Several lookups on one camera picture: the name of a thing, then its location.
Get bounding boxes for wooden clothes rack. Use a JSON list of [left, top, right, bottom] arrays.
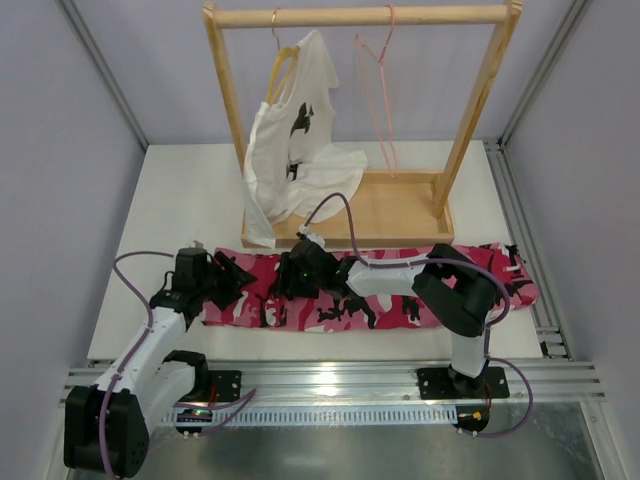
[[203, 1, 522, 249]]

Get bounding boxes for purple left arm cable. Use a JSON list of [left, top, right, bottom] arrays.
[[97, 249, 259, 479]]

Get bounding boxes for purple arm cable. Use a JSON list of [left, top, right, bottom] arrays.
[[304, 193, 534, 440], [97, 249, 259, 479]]

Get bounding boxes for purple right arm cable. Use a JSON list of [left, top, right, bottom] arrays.
[[304, 193, 534, 440]]

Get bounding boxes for yellow clothes hanger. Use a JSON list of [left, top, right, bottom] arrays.
[[264, 7, 300, 105]]

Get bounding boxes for white printed t-shirt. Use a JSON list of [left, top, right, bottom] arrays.
[[243, 30, 368, 248]]

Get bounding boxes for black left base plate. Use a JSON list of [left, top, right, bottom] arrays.
[[205, 370, 242, 405]]

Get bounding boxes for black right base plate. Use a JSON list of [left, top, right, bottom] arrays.
[[416, 366, 510, 400]]

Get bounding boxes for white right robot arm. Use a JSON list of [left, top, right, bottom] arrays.
[[277, 238, 510, 398]]

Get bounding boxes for pink wire clothes hanger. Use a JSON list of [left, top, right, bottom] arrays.
[[355, 4, 399, 179]]

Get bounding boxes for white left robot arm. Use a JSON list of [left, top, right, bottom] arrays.
[[63, 247, 256, 479]]

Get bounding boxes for aluminium frame rail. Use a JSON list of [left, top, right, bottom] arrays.
[[210, 359, 606, 405]]

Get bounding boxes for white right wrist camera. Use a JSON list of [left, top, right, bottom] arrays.
[[297, 224, 325, 248]]

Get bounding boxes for pink camouflage trousers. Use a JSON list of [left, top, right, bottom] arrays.
[[202, 242, 541, 334]]

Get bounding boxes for slotted cable duct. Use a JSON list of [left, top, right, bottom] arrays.
[[160, 404, 457, 429]]

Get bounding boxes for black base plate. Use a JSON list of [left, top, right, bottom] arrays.
[[205, 370, 242, 405], [416, 366, 510, 400]]

